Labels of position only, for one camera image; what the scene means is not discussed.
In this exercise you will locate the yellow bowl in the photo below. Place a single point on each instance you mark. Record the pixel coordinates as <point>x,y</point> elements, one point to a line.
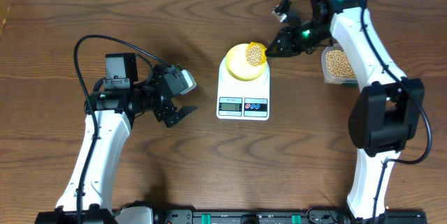
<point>238,67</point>

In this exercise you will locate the soybeans in container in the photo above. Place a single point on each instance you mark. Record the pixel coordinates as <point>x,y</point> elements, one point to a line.
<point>338,64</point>

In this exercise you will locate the white digital kitchen scale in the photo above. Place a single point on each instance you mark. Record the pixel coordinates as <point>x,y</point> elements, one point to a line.
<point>243,100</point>

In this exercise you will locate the clear plastic container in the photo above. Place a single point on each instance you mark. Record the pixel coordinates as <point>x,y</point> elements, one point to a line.
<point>328,78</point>

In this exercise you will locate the soybeans in scoop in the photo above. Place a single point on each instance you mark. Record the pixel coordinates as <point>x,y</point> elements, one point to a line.
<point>254,55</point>

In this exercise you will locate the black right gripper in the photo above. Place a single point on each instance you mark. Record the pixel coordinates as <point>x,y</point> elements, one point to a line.
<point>290,47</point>

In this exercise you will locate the yellow measuring scoop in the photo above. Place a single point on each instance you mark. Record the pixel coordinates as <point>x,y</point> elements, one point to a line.
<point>264,49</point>

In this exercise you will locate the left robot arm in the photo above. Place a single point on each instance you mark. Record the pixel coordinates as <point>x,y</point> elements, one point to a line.
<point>111,109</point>

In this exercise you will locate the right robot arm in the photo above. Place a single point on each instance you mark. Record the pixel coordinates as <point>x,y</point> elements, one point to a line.
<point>389,107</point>

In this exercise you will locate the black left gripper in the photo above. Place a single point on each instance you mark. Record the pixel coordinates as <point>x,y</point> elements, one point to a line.
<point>165,99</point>

